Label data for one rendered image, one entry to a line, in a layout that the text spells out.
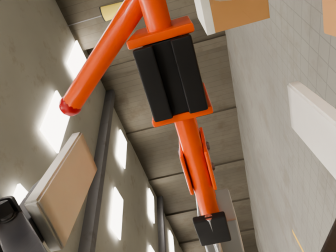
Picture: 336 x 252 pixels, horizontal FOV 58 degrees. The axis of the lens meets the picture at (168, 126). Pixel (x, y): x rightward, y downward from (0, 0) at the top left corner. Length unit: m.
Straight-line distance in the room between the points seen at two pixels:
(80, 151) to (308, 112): 0.13
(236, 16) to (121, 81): 7.86
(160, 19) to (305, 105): 0.15
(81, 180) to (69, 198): 0.02
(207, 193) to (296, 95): 0.19
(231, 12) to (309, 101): 1.88
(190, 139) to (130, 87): 9.50
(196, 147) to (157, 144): 11.03
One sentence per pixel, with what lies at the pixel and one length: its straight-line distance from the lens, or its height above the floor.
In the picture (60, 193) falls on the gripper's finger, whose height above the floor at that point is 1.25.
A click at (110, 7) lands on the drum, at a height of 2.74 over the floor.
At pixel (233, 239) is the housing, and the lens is 0.39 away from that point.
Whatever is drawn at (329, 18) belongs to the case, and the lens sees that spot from 0.55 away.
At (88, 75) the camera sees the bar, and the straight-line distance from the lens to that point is 0.31.
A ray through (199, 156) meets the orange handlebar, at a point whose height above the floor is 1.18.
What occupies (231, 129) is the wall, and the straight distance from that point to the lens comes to 11.30.
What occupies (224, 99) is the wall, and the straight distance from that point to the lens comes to 10.39.
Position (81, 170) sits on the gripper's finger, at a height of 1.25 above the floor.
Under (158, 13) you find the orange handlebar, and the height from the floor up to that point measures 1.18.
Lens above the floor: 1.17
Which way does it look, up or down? 7 degrees up
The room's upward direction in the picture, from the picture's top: 104 degrees counter-clockwise
